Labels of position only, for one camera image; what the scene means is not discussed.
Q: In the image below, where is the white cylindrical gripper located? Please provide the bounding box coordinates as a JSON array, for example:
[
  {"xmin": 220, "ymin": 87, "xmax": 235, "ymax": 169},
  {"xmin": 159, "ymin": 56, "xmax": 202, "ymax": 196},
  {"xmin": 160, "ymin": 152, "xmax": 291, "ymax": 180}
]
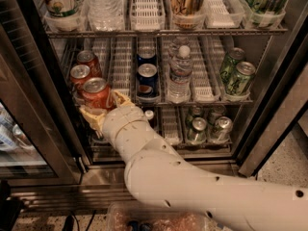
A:
[{"xmin": 79, "ymin": 90, "xmax": 167, "ymax": 162}]

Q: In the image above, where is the red coke can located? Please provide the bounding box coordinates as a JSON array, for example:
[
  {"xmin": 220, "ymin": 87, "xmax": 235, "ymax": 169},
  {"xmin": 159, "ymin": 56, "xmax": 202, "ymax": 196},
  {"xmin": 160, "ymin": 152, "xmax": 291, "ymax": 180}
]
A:
[
  {"xmin": 82, "ymin": 77, "xmax": 115, "ymax": 110},
  {"xmin": 77, "ymin": 50, "xmax": 102, "ymax": 77},
  {"xmin": 70, "ymin": 64, "xmax": 91, "ymax": 92}
]

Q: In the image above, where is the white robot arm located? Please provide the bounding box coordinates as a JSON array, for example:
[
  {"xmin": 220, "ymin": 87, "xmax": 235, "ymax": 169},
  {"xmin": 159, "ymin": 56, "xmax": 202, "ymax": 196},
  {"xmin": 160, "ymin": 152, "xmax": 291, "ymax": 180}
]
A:
[{"xmin": 80, "ymin": 91, "xmax": 308, "ymax": 231}]

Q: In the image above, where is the front blue pepsi can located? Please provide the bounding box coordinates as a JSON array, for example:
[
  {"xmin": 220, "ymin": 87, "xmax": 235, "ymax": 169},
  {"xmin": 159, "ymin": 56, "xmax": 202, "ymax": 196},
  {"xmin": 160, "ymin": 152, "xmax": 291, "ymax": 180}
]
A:
[{"xmin": 137, "ymin": 64, "xmax": 158, "ymax": 97}]

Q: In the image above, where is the blue pepsi can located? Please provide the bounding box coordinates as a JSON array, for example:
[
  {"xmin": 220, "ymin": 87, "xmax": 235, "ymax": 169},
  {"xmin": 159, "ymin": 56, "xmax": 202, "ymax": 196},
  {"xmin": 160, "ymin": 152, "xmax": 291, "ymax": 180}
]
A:
[
  {"xmin": 137, "ymin": 64, "xmax": 158, "ymax": 97},
  {"xmin": 137, "ymin": 47, "xmax": 156, "ymax": 65}
]

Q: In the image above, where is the white empty tray middle shelf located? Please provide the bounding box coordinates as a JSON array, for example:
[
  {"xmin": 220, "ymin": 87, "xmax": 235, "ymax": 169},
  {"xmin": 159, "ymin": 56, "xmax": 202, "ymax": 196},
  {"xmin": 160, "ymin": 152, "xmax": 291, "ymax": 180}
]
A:
[{"xmin": 109, "ymin": 38, "xmax": 132, "ymax": 95}]

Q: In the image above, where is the rear blue pepsi can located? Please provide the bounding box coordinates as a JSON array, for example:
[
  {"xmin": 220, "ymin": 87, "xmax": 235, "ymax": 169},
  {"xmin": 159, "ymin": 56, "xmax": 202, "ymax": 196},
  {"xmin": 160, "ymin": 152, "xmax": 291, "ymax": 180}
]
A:
[{"xmin": 137, "ymin": 47, "xmax": 156, "ymax": 65}]

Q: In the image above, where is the stainless steel fridge base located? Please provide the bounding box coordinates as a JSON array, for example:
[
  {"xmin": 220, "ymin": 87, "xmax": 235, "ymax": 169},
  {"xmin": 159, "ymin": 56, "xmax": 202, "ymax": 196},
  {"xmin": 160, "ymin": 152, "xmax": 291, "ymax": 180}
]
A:
[{"xmin": 12, "ymin": 164, "xmax": 135, "ymax": 212}]

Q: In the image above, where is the glass fridge door left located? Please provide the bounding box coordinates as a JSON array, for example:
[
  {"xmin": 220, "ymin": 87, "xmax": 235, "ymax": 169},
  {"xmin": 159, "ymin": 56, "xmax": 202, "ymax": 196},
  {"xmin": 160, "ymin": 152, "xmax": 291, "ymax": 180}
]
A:
[{"xmin": 0, "ymin": 0, "xmax": 82, "ymax": 187}]

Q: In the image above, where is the large water bottle top shelf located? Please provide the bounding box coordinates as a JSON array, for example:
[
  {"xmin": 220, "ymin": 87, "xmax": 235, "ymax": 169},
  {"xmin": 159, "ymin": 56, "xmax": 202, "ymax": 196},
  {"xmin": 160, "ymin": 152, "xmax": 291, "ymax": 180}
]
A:
[{"xmin": 87, "ymin": 0, "xmax": 124, "ymax": 31}]

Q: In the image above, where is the silver can bottom front right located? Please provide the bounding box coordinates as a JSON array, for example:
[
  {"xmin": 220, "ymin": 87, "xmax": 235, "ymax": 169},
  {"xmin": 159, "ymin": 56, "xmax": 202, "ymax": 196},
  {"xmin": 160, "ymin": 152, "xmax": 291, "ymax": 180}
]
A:
[{"xmin": 211, "ymin": 116, "xmax": 233, "ymax": 141}]

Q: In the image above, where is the front green soda can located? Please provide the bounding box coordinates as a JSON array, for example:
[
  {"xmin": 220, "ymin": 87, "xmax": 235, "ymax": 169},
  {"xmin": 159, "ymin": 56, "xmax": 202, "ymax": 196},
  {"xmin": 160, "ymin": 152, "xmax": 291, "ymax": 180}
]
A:
[{"xmin": 226, "ymin": 62, "xmax": 256, "ymax": 96}]

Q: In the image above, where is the green soda can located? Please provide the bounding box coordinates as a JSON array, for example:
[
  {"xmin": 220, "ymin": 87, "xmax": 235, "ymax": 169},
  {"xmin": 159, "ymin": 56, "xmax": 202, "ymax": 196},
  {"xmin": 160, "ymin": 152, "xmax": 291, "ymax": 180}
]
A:
[
  {"xmin": 219, "ymin": 47, "xmax": 245, "ymax": 84},
  {"xmin": 226, "ymin": 62, "xmax": 256, "ymax": 96}
]

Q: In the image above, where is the rear green soda can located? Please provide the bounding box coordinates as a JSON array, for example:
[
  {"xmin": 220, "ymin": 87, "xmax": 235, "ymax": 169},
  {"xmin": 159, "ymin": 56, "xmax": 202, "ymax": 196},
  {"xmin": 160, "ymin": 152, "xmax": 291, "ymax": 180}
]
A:
[{"xmin": 219, "ymin": 47, "xmax": 245, "ymax": 84}]

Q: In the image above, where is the dark bottle white cap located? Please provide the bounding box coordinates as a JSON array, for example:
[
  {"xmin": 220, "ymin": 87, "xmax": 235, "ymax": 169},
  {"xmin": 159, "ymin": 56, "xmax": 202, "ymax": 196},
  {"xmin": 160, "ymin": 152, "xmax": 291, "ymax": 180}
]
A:
[{"xmin": 144, "ymin": 110, "xmax": 157, "ymax": 129}]

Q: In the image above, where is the front clear water bottle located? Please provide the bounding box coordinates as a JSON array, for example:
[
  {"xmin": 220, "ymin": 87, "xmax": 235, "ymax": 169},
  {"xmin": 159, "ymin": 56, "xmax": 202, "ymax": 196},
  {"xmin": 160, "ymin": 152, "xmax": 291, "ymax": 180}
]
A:
[{"xmin": 167, "ymin": 45, "xmax": 193, "ymax": 104}]

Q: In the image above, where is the clear water bottle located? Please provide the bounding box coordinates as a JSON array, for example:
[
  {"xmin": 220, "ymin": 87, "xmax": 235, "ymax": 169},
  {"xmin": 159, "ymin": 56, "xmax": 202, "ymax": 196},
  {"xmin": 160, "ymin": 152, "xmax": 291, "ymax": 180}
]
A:
[
  {"xmin": 168, "ymin": 37, "xmax": 190, "ymax": 58},
  {"xmin": 167, "ymin": 45, "xmax": 193, "ymax": 104}
]

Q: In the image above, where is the rear clear water bottle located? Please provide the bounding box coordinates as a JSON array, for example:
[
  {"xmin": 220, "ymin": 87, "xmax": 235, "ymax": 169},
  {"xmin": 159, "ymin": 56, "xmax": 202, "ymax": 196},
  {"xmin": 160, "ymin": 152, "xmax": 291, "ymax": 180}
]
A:
[{"xmin": 168, "ymin": 37, "xmax": 190, "ymax": 58}]

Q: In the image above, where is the clear plastic bin on floor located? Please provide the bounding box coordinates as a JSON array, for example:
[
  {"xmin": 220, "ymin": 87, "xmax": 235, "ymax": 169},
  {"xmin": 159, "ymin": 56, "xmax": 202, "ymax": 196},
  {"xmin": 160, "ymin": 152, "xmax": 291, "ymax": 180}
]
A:
[{"xmin": 106, "ymin": 201, "xmax": 219, "ymax": 231}]

